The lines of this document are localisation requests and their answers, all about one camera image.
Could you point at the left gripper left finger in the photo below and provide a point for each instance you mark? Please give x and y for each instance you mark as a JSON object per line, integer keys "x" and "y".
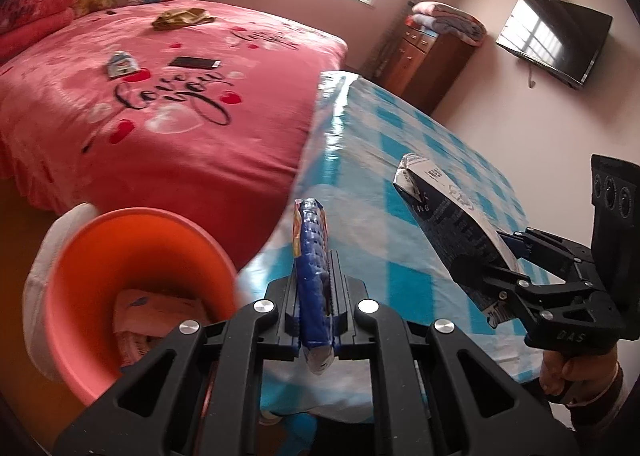
{"x": 197, "y": 393}

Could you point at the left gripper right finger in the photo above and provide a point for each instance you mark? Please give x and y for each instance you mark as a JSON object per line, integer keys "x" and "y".
{"x": 434, "y": 391}

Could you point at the dark blue milk carton box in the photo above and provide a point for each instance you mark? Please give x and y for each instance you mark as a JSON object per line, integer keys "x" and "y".
{"x": 464, "y": 240}

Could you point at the small blue snack wrapper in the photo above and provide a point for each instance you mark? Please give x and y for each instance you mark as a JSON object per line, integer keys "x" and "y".
{"x": 313, "y": 284}

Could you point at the person's right hand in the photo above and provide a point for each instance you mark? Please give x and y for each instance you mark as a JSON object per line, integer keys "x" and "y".
{"x": 588, "y": 376}

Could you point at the blue checkered table cover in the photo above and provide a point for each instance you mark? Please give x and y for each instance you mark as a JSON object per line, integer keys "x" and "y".
{"x": 359, "y": 133}

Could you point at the pink love you bedspread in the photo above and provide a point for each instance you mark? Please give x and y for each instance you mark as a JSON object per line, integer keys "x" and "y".
{"x": 219, "y": 147}

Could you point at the brown wooden cabinet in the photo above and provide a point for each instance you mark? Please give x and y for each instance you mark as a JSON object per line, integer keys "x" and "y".
{"x": 423, "y": 66}

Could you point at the folded blanket on cabinet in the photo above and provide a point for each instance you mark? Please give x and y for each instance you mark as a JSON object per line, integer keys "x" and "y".
{"x": 444, "y": 19}

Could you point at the black smartphone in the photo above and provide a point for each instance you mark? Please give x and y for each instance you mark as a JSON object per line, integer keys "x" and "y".
{"x": 194, "y": 63}

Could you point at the olive crumpled cloth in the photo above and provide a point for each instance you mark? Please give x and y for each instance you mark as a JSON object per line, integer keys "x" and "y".
{"x": 181, "y": 18}

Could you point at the pink folded pillows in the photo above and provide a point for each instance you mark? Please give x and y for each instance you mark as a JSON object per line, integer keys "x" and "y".
{"x": 26, "y": 22}

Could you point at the wall mounted black television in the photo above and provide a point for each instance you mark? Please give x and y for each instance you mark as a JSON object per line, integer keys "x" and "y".
{"x": 559, "y": 37}

